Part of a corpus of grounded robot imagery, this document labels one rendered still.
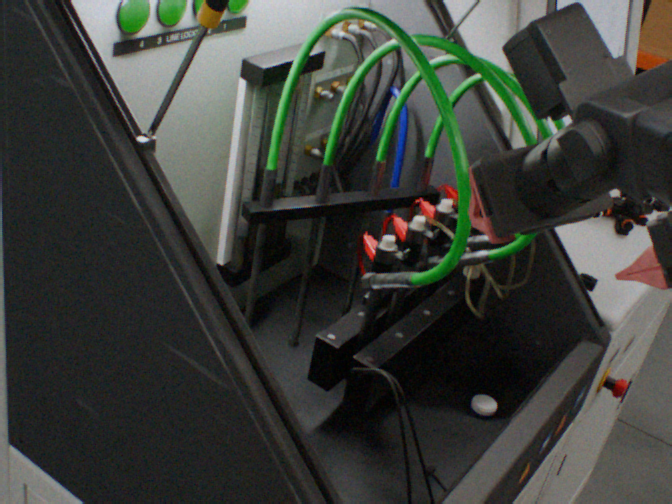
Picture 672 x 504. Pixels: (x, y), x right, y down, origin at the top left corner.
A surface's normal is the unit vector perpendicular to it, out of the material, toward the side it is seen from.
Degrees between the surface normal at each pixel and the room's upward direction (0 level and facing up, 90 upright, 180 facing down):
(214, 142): 90
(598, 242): 0
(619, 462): 0
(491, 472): 0
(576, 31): 47
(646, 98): 37
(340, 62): 90
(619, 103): 29
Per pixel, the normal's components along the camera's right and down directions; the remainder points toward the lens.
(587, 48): 0.04, -0.20
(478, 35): -0.57, 0.34
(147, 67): 0.80, 0.42
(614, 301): 0.18, -0.84
